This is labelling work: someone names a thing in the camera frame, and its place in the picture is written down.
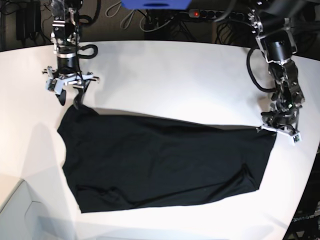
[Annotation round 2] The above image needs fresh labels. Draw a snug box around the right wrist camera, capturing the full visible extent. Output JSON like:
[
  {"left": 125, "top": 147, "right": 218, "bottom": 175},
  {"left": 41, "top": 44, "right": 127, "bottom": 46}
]
[{"left": 45, "top": 78, "right": 63, "bottom": 95}]

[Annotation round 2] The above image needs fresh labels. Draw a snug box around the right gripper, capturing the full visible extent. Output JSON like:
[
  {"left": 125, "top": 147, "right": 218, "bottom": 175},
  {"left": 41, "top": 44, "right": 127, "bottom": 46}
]
[{"left": 42, "top": 56, "right": 100, "bottom": 110}]

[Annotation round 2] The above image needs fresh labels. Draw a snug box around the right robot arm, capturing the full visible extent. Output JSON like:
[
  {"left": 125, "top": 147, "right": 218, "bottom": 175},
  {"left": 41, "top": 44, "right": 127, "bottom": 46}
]
[{"left": 42, "top": 0, "right": 102, "bottom": 109}]

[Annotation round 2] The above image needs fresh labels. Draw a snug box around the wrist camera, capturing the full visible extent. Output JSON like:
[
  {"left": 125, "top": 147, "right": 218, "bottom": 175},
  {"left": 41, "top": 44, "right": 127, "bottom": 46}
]
[
  {"left": 45, "top": 78, "right": 63, "bottom": 95},
  {"left": 290, "top": 132, "right": 302, "bottom": 145}
]

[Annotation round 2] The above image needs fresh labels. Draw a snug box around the white bin at table corner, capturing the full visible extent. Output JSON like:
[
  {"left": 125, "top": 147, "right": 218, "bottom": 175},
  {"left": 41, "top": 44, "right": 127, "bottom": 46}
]
[{"left": 0, "top": 180, "right": 76, "bottom": 240}]

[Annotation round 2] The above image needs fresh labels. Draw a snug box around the blue plastic box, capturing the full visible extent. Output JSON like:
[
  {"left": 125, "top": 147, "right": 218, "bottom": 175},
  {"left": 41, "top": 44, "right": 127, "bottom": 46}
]
[{"left": 121, "top": 0, "right": 191, "bottom": 10}]

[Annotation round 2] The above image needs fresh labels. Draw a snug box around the black printed t-shirt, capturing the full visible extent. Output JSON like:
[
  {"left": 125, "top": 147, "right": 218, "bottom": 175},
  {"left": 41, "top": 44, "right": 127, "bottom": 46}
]
[{"left": 57, "top": 106, "right": 277, "bottom": 213}]

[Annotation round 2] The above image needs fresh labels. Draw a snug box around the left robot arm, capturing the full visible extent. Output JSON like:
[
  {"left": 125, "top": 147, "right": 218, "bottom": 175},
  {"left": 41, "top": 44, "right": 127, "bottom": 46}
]
[{"left": 245, "top": 0, "right": 307, "bottom": 142}]

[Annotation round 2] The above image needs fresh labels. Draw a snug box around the black power strip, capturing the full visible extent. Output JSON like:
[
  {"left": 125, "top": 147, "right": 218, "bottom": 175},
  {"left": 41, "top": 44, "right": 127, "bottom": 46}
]
[{"left": 188, "top": 9, "right": 245, "bottom": 21}]

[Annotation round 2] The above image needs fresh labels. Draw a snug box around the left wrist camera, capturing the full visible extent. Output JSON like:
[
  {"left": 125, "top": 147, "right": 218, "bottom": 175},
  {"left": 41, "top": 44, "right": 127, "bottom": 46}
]
[{"left": 290, "top": 132, "right": 302, "bottom": 145}]

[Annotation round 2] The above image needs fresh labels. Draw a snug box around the grey looped cable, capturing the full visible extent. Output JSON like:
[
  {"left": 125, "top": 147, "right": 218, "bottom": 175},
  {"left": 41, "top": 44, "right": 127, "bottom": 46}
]
[{"left": 104, "top": 0, "right": 173, "bottom": 32}]

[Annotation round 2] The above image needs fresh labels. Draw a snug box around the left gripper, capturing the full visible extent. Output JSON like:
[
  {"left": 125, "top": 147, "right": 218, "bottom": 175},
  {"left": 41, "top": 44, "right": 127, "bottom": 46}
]
[{"left": 256, "top": 111, "right": 299, "bottom": 137}]

